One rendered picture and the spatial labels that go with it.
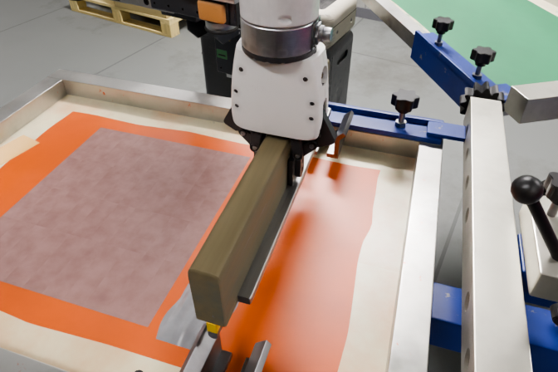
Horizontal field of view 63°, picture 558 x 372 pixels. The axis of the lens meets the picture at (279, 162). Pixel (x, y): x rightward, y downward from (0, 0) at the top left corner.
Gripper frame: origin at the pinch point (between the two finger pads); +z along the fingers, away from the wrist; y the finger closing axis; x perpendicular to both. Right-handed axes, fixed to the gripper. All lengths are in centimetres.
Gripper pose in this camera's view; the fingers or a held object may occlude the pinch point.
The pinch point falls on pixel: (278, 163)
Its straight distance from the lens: 55.0
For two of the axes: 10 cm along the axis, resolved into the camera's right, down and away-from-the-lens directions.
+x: -3.0, 6.0, -7.4
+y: -9.5, -1.9, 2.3
